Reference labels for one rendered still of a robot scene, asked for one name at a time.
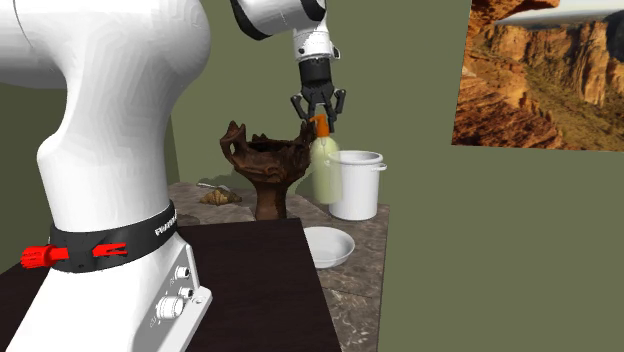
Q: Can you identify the canyon wall picture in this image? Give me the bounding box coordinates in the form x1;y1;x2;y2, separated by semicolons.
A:
450;0;624;153

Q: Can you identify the pale green spray bottle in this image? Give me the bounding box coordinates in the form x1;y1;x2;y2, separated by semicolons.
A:
309;114;343;205

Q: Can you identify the white shallow bowl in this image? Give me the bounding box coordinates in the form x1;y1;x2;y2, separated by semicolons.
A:
302;225;357;270

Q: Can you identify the white pot with handles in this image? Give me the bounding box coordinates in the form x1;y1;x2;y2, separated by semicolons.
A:
326;149;389;222

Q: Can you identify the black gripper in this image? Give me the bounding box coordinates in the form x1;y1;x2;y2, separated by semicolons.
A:
290;56;348;134

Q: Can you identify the dark brown robot stand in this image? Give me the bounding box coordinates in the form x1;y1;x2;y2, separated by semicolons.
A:
0;217;343;352

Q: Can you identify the golden brown croissant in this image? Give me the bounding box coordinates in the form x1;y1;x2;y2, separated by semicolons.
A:
198;188;243;207

